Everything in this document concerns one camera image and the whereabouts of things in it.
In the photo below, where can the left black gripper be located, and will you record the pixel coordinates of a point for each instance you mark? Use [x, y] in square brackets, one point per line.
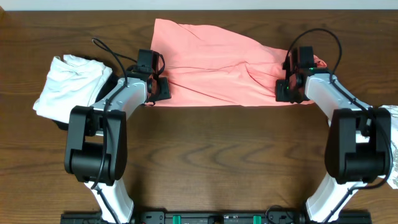
[165, 89]

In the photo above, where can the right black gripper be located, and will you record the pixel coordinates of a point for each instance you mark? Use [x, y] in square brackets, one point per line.
[280, 96]

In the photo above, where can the pink shirt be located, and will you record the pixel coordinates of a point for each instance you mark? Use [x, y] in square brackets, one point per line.
[210, 66]

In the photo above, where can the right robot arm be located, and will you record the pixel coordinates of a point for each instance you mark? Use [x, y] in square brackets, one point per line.
[358, 153]

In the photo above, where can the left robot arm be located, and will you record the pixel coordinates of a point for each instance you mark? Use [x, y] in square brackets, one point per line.
[96, 148]

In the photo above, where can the black folded shirt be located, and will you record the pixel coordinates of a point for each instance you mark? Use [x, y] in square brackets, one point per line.
[105, 90]

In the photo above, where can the white folded shirt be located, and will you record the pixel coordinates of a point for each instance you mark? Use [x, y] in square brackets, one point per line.
[71, 81]

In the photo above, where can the white fern print shirt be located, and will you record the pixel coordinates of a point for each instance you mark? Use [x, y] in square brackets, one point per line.
[392, 180]

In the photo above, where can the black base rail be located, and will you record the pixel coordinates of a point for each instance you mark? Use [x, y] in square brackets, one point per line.
[272, 217]

